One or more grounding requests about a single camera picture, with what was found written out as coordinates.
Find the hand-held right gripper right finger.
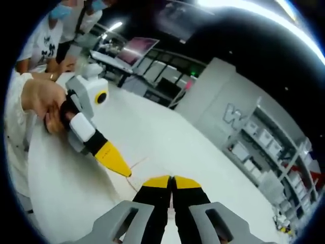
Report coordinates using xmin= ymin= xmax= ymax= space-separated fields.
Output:
xmin=172 ymin=175 xmax=251 ymax=244

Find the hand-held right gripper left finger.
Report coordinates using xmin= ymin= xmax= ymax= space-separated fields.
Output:
xmin=90 ymin=174 xmax=171 ymax=244

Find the clear resealable bag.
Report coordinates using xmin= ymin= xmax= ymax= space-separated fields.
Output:
xmin=124 ymin=156 xmax=178 ymax=214

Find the person's left hand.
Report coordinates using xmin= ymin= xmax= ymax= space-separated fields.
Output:
xmin=21 ymin=79 xmax=73 ymax=135

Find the laptop with purple screen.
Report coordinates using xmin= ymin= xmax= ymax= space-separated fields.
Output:
xmin=89 ymin=37 xmax=160 ymax=74

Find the black cabinet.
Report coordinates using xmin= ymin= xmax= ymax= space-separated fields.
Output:
xmin=143 ymin=54 xmax=188 ymax=109

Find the spare yellow-tipped gripper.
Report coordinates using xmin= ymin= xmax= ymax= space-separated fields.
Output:
xmin=273 ymin=215 xmax=293 ymax=233

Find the group of white storage bins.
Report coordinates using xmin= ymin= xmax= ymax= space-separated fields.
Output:
xmin=232 ymin=121 xmax=319 ymax=219

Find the ceiling-mounted dark screen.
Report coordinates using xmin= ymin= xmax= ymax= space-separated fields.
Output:
xmin=157 ymin=0 xmax=204 ymax=41

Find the grey metal shelving unit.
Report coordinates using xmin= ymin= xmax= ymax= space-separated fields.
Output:
xmin=222 ymin=96 xmax=322 ymax=231

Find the long ceiling light strip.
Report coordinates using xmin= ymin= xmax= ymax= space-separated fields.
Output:
xmin=197 ymin=0 xmax=325 ymax=68

